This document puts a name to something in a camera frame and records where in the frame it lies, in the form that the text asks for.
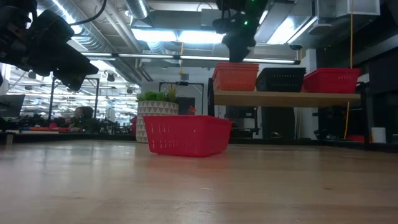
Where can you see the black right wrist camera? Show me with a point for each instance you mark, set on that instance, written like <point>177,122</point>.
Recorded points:
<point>227,25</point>

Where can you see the long ceiling light bar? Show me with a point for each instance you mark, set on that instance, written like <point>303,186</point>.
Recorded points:
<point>205,58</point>

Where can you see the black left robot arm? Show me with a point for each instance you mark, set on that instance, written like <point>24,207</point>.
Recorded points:
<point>15,6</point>

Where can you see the dark computer monitor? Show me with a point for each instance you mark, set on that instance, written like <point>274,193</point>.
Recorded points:
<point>11,105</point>

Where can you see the smooth silver air duct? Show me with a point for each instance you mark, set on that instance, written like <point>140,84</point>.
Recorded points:
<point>138,7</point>

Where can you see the red plastic basket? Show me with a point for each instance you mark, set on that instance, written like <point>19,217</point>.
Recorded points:
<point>331,82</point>
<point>186,137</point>

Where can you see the white patterned plant pot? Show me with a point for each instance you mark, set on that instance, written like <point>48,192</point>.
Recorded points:
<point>155,108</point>

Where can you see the black shelf post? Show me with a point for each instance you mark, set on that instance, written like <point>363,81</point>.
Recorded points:
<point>211,99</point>
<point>368,118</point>

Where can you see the white cup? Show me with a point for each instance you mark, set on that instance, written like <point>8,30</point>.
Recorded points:
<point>378,135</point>

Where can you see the dark background desk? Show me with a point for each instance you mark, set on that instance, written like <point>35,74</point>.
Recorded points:
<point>62,137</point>

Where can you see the person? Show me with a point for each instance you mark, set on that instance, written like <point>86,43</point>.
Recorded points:
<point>84,113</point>

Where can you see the black cabinet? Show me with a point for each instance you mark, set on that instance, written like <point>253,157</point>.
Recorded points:
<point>278,123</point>

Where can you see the black plastic basket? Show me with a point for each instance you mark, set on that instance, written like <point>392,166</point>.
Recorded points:
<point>280,81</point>

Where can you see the white ventilation box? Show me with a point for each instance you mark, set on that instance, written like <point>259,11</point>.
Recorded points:
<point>360,7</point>

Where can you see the black screen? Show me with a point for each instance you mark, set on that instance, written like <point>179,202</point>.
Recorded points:
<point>186,105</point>

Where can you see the small red flower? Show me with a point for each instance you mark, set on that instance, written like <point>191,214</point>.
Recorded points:
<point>191,110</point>

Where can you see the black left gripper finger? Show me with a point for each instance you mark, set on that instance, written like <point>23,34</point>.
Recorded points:
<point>76,70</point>

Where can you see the ribbed silver air duct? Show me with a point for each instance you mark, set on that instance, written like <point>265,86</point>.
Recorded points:
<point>93,34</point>

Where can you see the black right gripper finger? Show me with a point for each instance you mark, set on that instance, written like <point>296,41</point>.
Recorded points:
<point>239,53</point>

